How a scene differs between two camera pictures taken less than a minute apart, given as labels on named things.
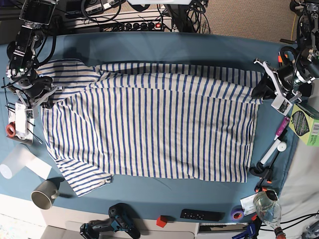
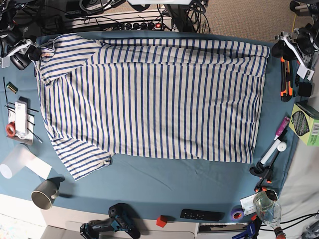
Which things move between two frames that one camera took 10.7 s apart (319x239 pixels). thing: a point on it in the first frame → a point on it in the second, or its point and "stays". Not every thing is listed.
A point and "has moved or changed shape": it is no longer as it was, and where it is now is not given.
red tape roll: (11, 129) stays
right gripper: (283, 81) → (301, 43)
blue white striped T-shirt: (166, 121) has moved or changed shape
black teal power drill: (120, 218) stays
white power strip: (120, 22) stays
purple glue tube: (282, 127) stays
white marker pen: (270, 152) stays
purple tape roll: (237, 214) stays
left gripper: (36, 88) → (13, 43)
